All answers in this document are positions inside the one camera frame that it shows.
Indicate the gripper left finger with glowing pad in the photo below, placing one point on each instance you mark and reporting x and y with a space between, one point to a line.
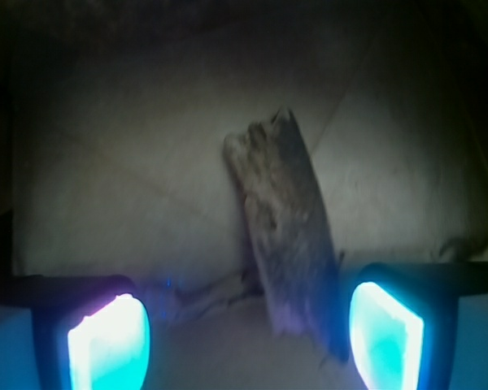
75 332

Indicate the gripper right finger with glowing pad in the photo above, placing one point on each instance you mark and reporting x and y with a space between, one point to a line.
421 325

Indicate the brown wood chip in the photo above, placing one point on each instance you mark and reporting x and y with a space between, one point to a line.
289 230

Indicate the crumpled brown paper bag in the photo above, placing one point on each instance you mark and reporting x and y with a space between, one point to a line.
112 121

